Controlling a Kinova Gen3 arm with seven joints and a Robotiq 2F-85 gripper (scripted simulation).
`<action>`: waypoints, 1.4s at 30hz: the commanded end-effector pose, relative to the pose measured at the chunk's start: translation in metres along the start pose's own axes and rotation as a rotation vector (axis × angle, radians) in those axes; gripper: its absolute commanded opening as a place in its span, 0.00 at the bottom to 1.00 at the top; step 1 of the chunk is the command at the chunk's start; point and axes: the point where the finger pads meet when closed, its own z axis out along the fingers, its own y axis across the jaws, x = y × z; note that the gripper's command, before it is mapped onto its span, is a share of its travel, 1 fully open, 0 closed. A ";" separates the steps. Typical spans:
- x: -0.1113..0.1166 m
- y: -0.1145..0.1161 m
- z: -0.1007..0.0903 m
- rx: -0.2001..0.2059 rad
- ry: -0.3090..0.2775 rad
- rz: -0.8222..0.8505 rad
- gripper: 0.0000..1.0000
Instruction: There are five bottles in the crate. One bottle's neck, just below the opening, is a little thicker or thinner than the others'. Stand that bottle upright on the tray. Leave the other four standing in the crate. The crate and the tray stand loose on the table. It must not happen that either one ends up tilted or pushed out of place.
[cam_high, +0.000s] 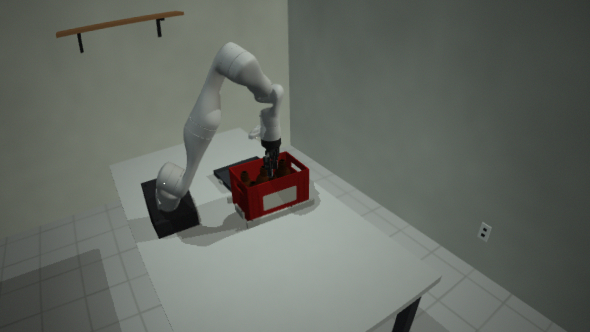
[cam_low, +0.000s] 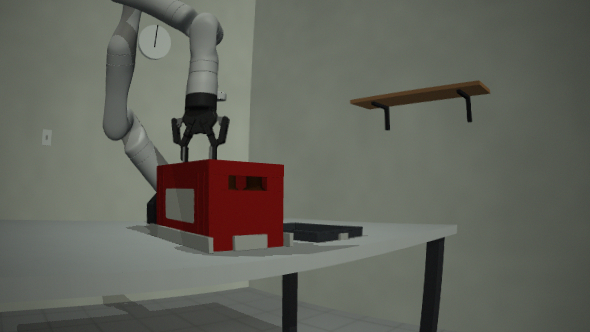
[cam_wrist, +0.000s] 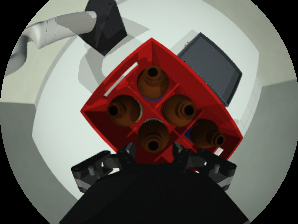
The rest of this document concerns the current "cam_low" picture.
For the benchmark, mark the red crate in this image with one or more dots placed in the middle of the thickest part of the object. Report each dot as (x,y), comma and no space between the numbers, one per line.
(194,197)

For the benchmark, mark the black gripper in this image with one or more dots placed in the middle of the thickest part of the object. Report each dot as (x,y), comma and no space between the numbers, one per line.
(200,116)

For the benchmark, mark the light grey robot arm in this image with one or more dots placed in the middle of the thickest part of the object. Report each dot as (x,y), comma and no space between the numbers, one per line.
(118,119)

